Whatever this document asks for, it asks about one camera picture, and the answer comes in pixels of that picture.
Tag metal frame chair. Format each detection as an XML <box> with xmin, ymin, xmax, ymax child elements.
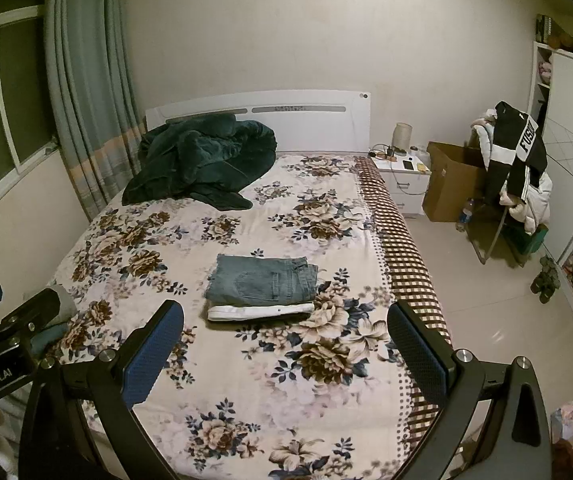
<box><xmin>467</xmin><ymin>125</ymin><xmax>549</xmax><ymax>266</ymax></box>

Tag pair of dark slippers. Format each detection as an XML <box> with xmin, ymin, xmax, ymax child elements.
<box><xmin>530</xmin><ymin>255</ymin><xmax>562</xmax><ymax>305</ymax></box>

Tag folded blue jeans pants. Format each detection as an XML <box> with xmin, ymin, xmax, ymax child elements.
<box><xmin>204</xmin><ymin>254</ymin><xmax>323</xmax><ymax>307</ymax></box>

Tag cream cylinder lamp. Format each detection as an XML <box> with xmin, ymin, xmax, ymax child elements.
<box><xmin>392</xmin><ymin>122</ymin><xmax>413</xmax><ymax>154</ymax></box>

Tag brown cardboard box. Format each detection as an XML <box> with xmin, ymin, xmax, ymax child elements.
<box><xmin>421</xmin><ymin>141</ymin><xmax>493</xmax><ymax>224</ymax></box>

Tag white frame window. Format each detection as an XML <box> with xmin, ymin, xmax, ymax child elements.
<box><xmin>0</xmin><ymin>5</ymin><xmax>60</xmax><ymax>223</ymax></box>

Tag dark green blanket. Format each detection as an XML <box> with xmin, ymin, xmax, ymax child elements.
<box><xmin>121</xmin><ymin>114</ymin><xmax>278</xmax><ymax>212</ymax></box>

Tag blue-green curtain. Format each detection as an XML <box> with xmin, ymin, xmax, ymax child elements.
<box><xmin>44</xmin><ymin>0</ymin><xmax>148</xmax><ymax>222</ymax></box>

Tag white headboard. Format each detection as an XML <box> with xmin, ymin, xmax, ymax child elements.
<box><xmin>145</xmin><ymin>90</ymin><xmax>371</xmax><ymax>155</ymax></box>

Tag black and white jacket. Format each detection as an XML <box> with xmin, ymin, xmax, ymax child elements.
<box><xmin>483</xmin><ymin>101</ymin><xmax>548</xmax><ymax>207</ymax></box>

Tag dark green storage box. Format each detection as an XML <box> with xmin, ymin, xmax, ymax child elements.
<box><xmin>503</xmin><ymin>222</ymin><xmax>550</xmax><ymax>267</ymax></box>

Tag plastic water bottle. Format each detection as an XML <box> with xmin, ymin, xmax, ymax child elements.
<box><xmin>455</xmin><ymin>198</ymin><xmax>475</xmax><ymax>234</ymax></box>

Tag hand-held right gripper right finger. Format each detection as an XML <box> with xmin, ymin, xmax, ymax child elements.
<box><xmin>386</xmin><ymin>300</ymin><xmax>553</xmax><ymax>480</ymax></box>

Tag white nightstand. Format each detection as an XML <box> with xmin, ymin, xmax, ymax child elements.
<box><xmin>368</xmin><ymin>152</ymin><xmax>433</xmax><ymax>220</ymax></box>

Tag floral sheet bed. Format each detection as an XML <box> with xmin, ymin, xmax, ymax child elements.
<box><xmin>49</xmin><ymin>152</ymin><xmax>456</xmax><ymax>480</ymax></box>

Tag folded white pants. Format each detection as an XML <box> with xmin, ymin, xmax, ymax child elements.
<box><xmin>207</xmin><ymin>301</ymin><xmax>316</xmax><ymax>323</ymax></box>

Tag pink patterned bag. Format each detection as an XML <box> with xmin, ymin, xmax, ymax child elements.
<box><xmin>549</xmin><ymin>400</ymin><xmax>573</xmax><ymax>449</ymax></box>

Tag grey cloth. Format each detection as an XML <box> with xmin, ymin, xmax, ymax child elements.
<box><xmin>49</xmin><ymin>285</ymin><xmax>78</xmax><ymax>323</ymax></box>

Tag teal cloth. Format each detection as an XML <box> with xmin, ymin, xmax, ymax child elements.
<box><xmin>30</xmin><ymin>322</ymin><xmax>70</xmax><ymax>357</ymax></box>

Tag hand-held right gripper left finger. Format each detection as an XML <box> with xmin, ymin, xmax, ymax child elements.
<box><xmin>19</xmin><ymin>299</ymin><xmax>187</xmax><ymax>480</ymax></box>

